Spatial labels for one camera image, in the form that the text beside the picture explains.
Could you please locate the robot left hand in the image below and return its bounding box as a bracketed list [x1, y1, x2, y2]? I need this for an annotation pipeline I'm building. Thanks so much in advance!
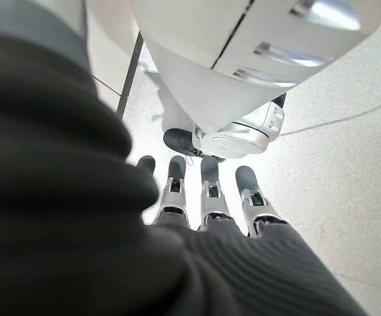
[0, 0, 368, 316]

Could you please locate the white cabinet door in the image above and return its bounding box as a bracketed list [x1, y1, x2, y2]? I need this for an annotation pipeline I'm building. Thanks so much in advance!
[91, 77, 127, 116]
[84, 0, 145, 96]

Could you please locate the black robot left foot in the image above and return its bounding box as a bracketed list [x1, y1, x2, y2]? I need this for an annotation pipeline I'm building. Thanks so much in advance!
[163, 127, 227, 164]

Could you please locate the robot left leg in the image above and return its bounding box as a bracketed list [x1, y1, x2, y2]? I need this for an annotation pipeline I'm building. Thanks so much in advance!
[134, 0, 381, 159]

